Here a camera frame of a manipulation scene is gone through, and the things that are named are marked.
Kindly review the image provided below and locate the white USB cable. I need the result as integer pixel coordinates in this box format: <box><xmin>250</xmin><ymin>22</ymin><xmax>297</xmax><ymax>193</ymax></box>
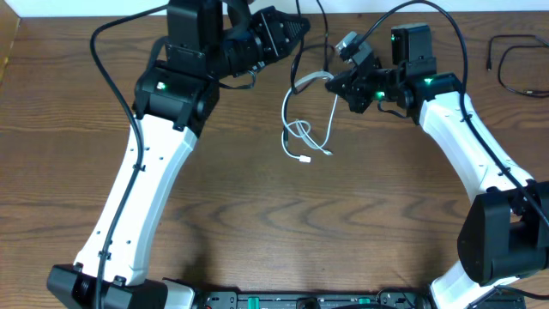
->
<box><xmin>281</xmin><ymin>70</ymin><xmax>340</xmax><ymax>164</ymax></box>

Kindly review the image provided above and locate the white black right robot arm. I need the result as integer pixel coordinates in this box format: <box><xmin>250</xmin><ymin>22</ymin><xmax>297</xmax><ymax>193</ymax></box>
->
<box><xmin>326</xmin><ymin>23</ymin><xmax>548</xmax><ymax>308</ymax></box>

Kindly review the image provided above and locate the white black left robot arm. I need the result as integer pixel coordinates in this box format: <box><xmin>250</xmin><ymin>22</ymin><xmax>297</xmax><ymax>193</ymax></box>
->
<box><xmin>47</xmin><ymin>0</ymin><xmax>311</xmax><ymax>308</ymax></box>

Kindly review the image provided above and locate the black mounting rail base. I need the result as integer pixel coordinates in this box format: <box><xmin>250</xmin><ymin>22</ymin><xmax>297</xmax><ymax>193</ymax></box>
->
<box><xmin>192</xmin><ymin>288</ymin><xmax>527</xmax><ymax>309</ymax></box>

